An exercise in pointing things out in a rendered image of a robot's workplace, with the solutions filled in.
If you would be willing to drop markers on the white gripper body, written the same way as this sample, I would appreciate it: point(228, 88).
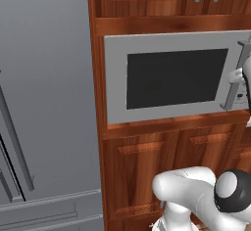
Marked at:
point(234, 76)

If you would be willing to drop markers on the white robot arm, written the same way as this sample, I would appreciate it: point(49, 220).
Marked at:
point(189, 192)

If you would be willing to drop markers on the grey microwave door dark window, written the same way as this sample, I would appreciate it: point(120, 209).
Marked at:
point(176, 78)

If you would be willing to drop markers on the grey microwave oven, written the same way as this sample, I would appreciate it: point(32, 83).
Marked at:
point(114, 78)

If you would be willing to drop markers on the grey fridge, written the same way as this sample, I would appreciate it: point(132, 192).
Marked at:
point(49, 78)

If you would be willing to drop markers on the brown wooden cupboard frame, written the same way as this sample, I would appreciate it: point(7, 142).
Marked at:
point(98, 78)

